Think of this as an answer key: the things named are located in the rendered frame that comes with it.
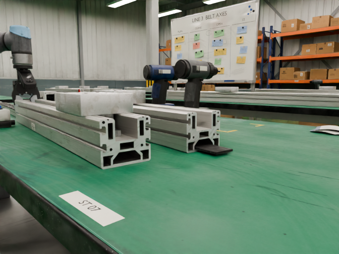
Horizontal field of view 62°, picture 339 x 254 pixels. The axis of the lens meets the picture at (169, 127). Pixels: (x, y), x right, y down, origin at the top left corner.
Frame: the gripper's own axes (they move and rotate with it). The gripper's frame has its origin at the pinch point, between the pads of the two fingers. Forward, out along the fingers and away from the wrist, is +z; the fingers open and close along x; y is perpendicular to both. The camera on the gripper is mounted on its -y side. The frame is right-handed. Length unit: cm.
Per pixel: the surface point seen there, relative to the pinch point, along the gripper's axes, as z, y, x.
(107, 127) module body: -5, -84, 4
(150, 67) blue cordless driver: -19, -38, -36
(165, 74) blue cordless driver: -16, -40, -41
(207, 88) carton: -4, 260, -365
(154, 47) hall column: -130, 637, -502
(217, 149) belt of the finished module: 1, -89, -18
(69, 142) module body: 0, -68, 5
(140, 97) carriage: -8, -52, -23
